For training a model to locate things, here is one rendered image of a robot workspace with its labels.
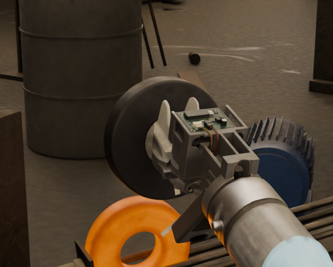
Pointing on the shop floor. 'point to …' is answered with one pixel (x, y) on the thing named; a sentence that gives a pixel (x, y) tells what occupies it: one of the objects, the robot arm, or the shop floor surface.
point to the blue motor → (284, 159)
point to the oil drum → (77, 71)
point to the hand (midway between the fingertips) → (165, 123)
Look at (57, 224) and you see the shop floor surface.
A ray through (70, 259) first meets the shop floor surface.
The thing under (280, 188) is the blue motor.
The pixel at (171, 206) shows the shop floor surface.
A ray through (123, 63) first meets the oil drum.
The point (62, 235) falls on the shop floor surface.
